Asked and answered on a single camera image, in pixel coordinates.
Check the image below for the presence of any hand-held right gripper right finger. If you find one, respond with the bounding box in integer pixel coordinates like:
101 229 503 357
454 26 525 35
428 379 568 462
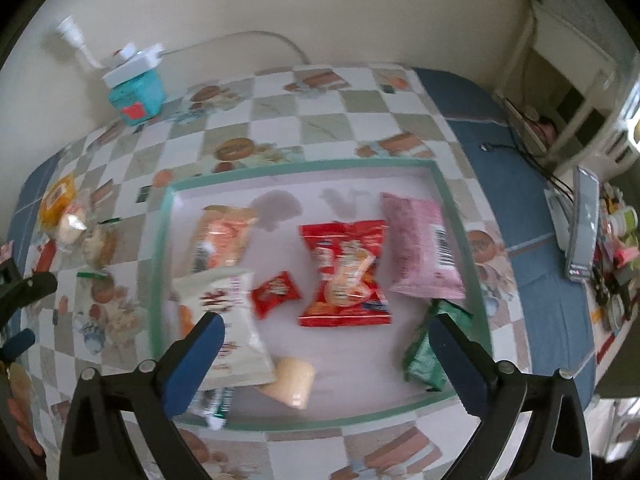
427 311 592 480

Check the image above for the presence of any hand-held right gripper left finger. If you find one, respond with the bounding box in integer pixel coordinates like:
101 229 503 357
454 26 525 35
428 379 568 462
59 311 227 480

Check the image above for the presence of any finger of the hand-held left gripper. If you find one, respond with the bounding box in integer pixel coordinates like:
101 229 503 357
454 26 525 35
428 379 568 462
0 257 58 323
0 329 37 366

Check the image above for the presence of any green and white snack packet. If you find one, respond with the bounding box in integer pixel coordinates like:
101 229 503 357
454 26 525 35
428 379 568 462
187 387 236 431

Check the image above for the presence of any white snack packet red print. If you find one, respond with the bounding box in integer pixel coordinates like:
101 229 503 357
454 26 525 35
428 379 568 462
172 269 277 391

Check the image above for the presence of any peach jelly cup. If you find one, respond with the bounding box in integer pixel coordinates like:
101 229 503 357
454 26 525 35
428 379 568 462
260 356 317 410

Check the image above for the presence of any white tray with green rim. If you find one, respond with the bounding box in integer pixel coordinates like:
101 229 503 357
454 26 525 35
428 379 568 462
149 157 493 433

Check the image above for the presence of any pink snack packet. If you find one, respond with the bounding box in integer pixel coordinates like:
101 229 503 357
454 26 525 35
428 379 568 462
380 191 467 301

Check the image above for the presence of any large red snack packet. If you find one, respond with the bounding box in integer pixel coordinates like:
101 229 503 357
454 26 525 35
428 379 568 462
298 220 393 328

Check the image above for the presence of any person's left hand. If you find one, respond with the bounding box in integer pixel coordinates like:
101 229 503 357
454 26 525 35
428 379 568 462
7 362 43 466

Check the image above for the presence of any red brown snack packet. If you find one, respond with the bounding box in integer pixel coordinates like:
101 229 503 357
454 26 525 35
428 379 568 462
37 240 58 273

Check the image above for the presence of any clear packet with cream cake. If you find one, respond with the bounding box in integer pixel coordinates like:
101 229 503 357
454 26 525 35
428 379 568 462
55 207 93 253

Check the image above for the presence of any clear green-edged cracker packet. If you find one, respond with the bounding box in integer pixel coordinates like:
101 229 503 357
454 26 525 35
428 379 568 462
75 216 123 281

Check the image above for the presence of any small red snack packet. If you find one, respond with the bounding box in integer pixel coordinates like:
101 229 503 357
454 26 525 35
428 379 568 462
250 270 302 320

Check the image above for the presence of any beige orange snack packet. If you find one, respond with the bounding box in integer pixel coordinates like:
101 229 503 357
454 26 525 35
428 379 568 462
187 205 260 278

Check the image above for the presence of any white flat device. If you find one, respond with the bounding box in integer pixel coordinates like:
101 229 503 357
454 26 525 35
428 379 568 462
544 187 576 251

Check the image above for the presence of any grey remote control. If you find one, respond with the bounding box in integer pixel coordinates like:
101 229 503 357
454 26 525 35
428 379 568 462
565 165 601 283

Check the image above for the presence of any pile of assorted small items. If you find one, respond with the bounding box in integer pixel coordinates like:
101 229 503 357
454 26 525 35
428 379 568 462
592 182 640 333

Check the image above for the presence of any teal box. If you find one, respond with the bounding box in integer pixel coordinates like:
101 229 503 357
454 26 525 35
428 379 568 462
107 71 166 127

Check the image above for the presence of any white power strip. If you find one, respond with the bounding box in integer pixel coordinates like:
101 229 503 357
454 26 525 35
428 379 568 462
102 42 166 88

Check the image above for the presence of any white plug adapter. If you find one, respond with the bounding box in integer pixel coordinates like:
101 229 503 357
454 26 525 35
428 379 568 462
54 16 108 68

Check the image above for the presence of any checked printed tablecloth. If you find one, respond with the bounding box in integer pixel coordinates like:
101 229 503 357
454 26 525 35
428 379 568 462
10 62 601 480

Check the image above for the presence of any white shelf unit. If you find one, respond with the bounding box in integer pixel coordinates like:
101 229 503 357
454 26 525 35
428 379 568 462
492 0 640 171

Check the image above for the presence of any black cable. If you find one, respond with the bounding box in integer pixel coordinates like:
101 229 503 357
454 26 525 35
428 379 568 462
480 110 576 196

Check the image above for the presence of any white power cable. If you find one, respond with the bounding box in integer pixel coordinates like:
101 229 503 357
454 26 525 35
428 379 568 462
160 31 311 66

